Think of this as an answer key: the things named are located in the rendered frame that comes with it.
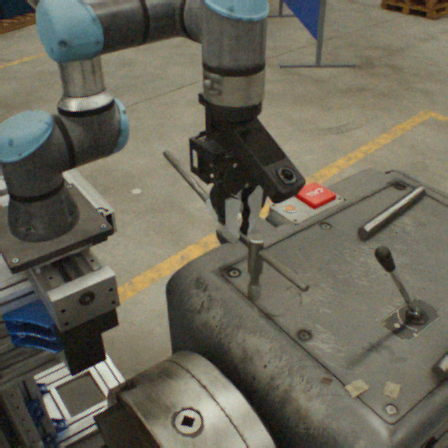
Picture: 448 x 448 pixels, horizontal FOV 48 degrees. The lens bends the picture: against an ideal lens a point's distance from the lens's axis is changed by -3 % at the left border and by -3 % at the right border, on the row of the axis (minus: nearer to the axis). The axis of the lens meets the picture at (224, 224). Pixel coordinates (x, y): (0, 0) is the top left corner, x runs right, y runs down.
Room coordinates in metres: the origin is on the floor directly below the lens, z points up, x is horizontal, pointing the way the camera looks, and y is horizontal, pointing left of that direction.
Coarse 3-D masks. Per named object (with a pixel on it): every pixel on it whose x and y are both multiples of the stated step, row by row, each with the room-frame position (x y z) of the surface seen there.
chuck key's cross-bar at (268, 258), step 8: (168, 152) 0.73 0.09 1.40; (168, 160) 0.72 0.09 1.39; (176, 160) 0.71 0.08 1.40; (176, 168) 0.70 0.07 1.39; (184, 168) 0.70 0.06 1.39; (184, 176) 0.68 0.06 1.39; (192, 184) 0.67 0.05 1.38; (200, 192) 0.65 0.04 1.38; (240, 232) 0.58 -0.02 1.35; (240, 240) 0.57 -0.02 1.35; (248, 240) 0.56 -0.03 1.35; (264, 256) 0.53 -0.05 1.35; (272, 256) 0.53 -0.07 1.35; (272, 264) 0.51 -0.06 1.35; (280, 264) 0.51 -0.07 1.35; (280, 272) 0.50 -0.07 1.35; (288, 272) 0.49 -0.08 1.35; (296, 280) 0.48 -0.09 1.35; (304, 288) 0.47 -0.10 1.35
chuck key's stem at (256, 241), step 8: (256, 240) 0.54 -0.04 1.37; (264, 240) 0.55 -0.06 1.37; (256, 248) 0.54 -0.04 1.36; (248, 256) 0.55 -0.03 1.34; (256, 256) 0.54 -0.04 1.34; (248, 264) 0.55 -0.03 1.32; (256, 264) 0.54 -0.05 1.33; (256, 272) 0.54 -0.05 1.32; (256, 280) 0.54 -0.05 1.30; (248, 288) 0.55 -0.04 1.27; (256, 288) 0.54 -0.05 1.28; (248, 296) 0.55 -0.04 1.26; (256, 296) 0.54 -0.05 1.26
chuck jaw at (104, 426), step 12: (132, 384) 0.44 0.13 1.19; (108, 408) 0.41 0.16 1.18; (120, 408) 0.40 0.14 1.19; (96, 420) 0.38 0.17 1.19; (108, 420) 0.38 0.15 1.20; (120, 420) 0.38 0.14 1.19; (108, 432) 0.36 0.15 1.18; (120, 432) 0.37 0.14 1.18; (132, 432) 0.37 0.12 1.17; (108, 444) 0.36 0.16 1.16; (120, 444) 0.36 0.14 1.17; (132, 444) 0.36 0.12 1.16
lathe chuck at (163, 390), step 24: (120, 384) 0.44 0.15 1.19; (144, 384) 0.42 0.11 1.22; (168, 384) 0.41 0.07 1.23; (192, 384) 0.41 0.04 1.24; (144, 408) 0.37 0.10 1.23; (168, 408) 0.37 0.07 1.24; (192, 408) 0.37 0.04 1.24; (216, 408) 0.37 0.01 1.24; (144, 432) 0.35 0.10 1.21; (168, 432) 0.34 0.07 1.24; (216, 432) 0.34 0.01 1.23
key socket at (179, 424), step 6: (180, 414) 0.36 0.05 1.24; (186, 414) 0.36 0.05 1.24; (192, 414) 0.36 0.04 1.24; (174, 420) 0.35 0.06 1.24; (180, 420) 0.35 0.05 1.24; (186, 420) 0.36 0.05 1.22; (192, 420) 0.36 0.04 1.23; (198, 420) 0.35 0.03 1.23; (180, 426) 0.34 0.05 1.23; (186, 426) 0.36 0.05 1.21; (192, 426) 0.35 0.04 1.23; (198, 426) 0.35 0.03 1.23; (186, 432) 0.34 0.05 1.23; (192, 432) 0.34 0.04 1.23
